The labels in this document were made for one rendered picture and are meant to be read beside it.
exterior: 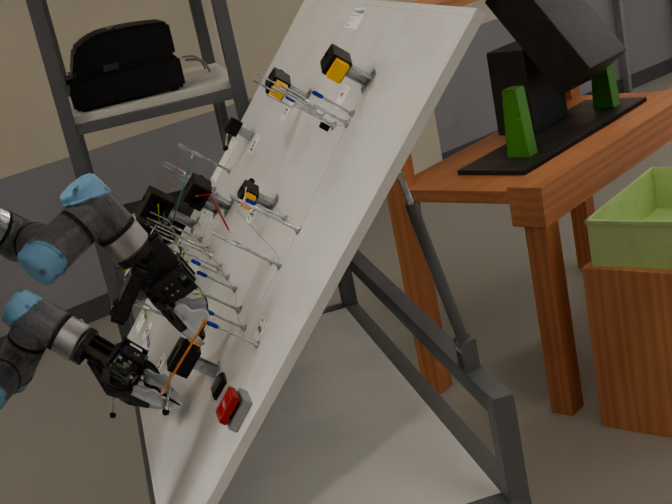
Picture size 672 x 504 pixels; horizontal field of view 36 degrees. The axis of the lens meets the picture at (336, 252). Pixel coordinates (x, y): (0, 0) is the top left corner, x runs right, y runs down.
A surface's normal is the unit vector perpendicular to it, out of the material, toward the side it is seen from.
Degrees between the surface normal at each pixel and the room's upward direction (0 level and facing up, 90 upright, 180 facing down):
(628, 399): 90
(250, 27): 90
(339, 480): 0
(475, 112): 90
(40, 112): 90
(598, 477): 0
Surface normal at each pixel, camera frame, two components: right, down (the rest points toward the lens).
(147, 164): 0.64, 0.11
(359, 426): -0.19, -0.93
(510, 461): 0.25, 0.25
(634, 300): -0.62, 0.36
